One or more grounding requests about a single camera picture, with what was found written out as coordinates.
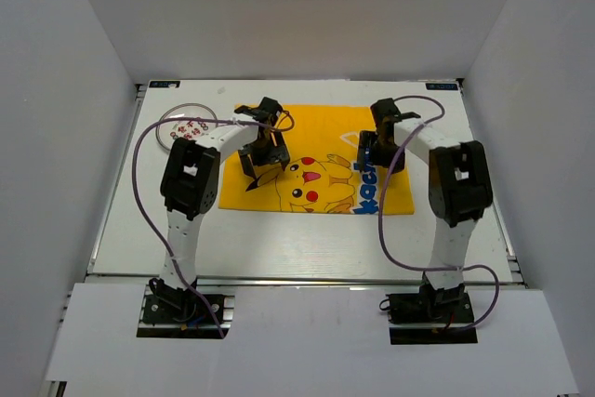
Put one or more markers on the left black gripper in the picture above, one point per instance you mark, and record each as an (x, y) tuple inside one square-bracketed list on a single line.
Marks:
[(277, 152)]

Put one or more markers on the white patterned plate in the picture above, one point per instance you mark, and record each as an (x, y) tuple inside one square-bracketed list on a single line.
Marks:
[(192, 120)]

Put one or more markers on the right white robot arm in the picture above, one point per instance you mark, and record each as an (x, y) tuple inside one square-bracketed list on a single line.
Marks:
[(459, 187)]

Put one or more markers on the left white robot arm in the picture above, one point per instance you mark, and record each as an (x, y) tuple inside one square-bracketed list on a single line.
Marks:
[(190, 182)]

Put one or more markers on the black corner label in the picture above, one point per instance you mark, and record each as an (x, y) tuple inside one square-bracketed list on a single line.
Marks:
[(442, 86), (164, 84)]

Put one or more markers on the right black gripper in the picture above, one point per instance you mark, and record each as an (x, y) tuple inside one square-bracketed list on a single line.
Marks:
[(365, 142)]

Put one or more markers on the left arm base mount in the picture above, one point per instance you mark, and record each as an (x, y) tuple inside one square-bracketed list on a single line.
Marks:
[(174, 313)]

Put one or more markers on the right black corner label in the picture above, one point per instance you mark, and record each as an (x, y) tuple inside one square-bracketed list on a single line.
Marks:
[(442, 86)]

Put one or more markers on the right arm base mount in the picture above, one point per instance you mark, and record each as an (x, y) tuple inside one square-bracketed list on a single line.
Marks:
[(413, 323)]

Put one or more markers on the left black corner label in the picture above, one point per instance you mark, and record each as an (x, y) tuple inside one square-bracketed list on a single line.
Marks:
[(164, 84)]

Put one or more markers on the yellow pikachu cloth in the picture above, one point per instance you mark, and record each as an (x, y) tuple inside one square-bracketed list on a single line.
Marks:
[(323, 176)]

